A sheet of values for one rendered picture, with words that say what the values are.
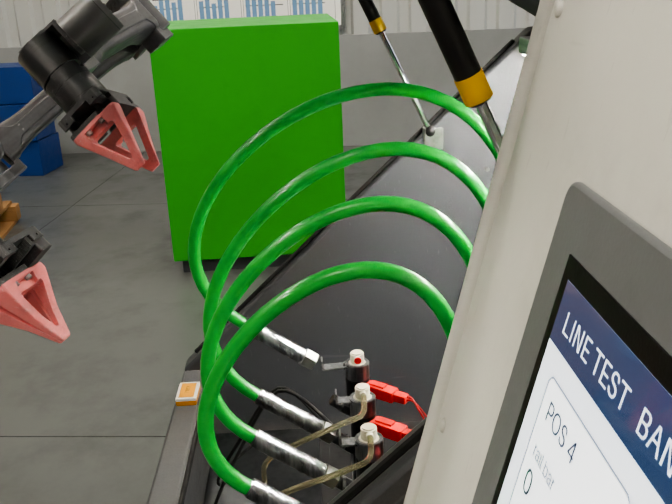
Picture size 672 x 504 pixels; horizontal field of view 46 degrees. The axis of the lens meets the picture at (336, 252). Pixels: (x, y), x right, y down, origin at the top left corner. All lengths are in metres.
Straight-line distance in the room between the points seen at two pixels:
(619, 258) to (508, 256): 0.14
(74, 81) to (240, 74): 3.15
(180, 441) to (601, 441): 0.86
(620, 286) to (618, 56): 0.11
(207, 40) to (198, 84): 0.22
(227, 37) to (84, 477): 2.27
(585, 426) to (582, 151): 0.13
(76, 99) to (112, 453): 2.05
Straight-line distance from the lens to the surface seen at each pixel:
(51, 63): 1.03
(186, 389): 1.21
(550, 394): 0.35
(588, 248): 0.34
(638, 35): 0.35
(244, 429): 0.78
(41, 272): 0.83
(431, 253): 1.22
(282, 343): 0.91
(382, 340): 1.27
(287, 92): 4.16
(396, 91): 0.84
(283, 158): 4.22
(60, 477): 2.87
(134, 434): 3.01
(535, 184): 0.42
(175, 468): 1.06
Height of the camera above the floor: 1.54
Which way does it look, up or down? 19 degrees down
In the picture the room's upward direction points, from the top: 3 degrees counter-clockwise
